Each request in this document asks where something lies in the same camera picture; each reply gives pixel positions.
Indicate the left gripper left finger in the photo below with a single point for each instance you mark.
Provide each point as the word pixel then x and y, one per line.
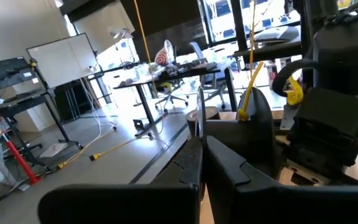
pixel 120 205

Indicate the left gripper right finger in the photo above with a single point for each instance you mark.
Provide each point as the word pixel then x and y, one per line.
pixel 291 205

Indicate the white floor board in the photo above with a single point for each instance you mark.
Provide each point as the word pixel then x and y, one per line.
pixel 53 150

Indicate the black office desk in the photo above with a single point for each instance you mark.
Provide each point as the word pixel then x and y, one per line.
pixel 231 90

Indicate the grey laptop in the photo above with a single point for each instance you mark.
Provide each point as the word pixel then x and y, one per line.
pixel 278 34

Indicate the red table leg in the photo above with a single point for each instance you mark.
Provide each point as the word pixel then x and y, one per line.
pixel 20 160

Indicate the office chair yellow seat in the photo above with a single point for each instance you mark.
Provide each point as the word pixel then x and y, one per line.
pixel 168 87

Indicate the white bag red spiral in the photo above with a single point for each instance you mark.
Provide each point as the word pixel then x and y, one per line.
pixel 162 57

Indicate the grey office chair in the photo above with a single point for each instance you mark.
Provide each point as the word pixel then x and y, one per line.
pixel 197 49

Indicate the white whiteboard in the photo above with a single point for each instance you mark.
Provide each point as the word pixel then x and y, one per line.
pixel 64 59

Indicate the black monitor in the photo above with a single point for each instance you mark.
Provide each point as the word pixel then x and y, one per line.
pixel 5 71

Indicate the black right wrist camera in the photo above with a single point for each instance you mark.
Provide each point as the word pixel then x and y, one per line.
pixel 343 56

